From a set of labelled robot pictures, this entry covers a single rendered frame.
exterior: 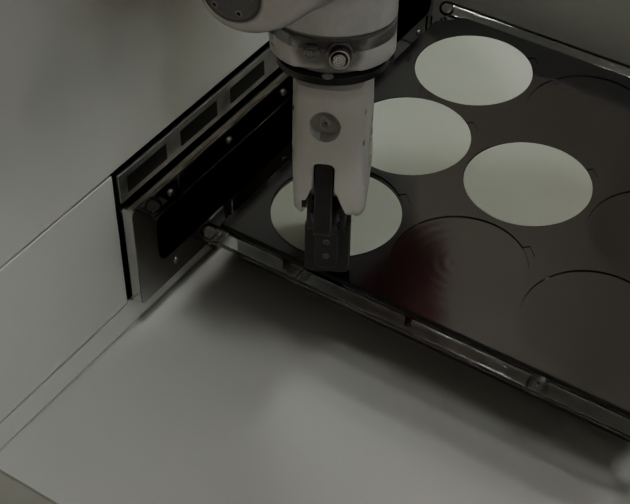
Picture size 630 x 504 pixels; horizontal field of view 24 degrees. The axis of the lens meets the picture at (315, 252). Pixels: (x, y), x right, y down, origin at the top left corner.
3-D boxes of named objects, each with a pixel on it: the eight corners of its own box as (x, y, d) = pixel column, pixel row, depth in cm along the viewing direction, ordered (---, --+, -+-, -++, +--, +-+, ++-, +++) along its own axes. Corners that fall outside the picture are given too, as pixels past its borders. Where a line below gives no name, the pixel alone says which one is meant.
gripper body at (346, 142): (384, 80, 92) (377, 227, 98) (394, 8, 100) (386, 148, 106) (266, 72, 92) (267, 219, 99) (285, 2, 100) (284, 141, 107)
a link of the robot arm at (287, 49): (393, 47, 91) (391, 89, 92) (401, -14, 98) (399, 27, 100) (260, 39, 91) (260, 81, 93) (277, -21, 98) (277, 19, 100)
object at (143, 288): (126, 297, 112) (114, 205, 106) (417, 25, 139) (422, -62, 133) (144, 306, 112) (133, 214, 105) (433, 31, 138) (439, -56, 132)
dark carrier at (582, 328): (220, 229, 111) (220, 223, 111) (445, 16, 132) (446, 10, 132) (636, 421, 97) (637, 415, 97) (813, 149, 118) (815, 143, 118)
